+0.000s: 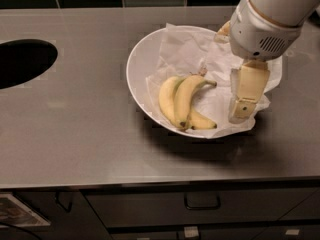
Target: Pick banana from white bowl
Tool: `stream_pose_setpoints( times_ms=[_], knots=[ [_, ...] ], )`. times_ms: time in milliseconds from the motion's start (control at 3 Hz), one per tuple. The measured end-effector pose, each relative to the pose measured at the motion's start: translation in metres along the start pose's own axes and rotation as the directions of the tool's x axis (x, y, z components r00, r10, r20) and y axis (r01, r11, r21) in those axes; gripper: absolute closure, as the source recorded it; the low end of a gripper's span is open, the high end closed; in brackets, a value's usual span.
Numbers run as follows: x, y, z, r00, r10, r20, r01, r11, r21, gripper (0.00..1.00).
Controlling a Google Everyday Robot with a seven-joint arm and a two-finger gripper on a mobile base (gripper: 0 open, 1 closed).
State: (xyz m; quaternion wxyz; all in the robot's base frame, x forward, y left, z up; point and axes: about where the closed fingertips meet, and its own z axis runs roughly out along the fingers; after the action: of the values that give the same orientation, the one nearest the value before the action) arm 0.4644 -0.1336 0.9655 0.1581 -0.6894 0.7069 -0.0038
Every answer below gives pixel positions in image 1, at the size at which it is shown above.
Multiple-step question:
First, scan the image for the dark round sink hole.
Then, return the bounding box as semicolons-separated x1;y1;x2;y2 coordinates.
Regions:
0;39;58;89

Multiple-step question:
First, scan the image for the white label tag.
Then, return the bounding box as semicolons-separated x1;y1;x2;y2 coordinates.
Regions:
184;226;200;240

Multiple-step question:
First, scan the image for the white bowl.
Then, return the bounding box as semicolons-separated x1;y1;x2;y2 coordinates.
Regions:
125;25;264;140

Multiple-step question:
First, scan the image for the printed paper sheet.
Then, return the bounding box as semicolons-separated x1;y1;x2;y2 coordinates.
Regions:
0;193;51;227

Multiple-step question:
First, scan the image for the black cabinet door handle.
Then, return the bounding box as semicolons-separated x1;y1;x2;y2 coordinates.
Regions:
54;191;73;213

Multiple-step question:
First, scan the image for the lower grey drawer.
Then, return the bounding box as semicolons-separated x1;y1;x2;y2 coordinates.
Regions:
111;225;320;240

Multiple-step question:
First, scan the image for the black drawer handle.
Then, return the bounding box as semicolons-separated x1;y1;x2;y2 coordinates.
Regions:
184;192;221;211

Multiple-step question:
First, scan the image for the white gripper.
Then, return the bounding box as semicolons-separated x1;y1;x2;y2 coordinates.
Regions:
214;0;301;124

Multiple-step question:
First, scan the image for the grey drawer front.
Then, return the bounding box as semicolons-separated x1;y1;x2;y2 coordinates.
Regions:
86;188;316;229

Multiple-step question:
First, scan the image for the grey drawer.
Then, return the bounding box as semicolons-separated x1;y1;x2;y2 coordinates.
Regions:
86;188;316;229
111;225;320;240

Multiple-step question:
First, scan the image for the yellow banana underneath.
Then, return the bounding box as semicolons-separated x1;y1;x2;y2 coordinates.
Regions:
158;76;217;130

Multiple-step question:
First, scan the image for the white crumpled paper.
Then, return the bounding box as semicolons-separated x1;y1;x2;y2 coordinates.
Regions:
145;23;284;140

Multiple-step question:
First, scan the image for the yellow banana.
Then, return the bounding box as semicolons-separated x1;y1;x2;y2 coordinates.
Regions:
174;75;217;128

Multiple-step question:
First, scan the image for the small white label right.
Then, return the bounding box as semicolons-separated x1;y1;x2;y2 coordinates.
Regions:
285;229;300;236

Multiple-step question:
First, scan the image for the grey cabinet door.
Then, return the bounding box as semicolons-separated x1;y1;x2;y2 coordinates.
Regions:
16;191;111;240

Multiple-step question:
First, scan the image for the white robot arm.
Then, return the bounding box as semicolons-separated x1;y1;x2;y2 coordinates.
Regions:
216;0;320;119

